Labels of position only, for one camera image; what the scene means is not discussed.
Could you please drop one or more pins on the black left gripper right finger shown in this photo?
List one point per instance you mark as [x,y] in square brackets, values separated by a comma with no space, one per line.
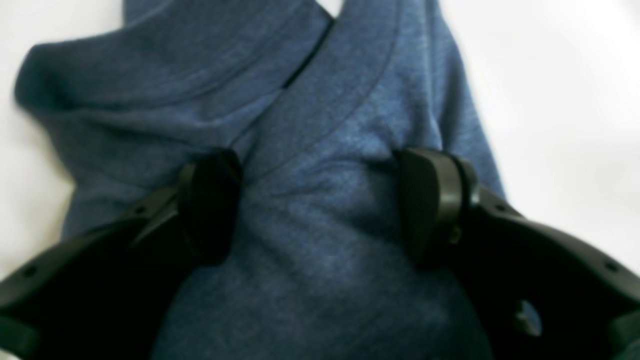
[540,293]

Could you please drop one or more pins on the dark blue T-shirt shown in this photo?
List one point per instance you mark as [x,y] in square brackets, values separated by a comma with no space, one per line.
[315,108]

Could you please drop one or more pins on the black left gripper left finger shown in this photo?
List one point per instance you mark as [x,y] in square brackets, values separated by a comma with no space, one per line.
[103,294]

